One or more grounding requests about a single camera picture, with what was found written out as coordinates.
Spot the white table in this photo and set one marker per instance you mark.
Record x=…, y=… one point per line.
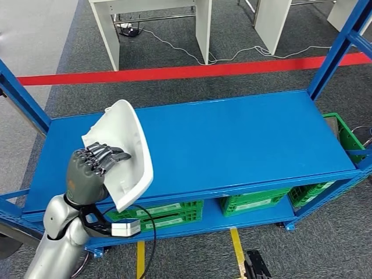
x=342, y=13
x=110, y=34
x=272, y=23

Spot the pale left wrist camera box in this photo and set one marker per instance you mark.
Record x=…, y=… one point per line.
x=124, y=228

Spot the red barrier belt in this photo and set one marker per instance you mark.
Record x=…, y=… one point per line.
x=189, y=71

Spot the blue metal shelf rack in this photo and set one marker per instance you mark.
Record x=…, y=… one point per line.
x=232, y=146

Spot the black power strip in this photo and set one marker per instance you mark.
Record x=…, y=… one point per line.
x=130, y=30

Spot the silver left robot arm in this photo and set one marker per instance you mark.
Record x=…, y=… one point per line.
x=58, y=238

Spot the white curved plastic part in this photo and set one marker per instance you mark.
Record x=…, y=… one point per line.
x=124, y=127

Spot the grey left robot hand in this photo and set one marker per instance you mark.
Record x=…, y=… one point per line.
x=84, y=181

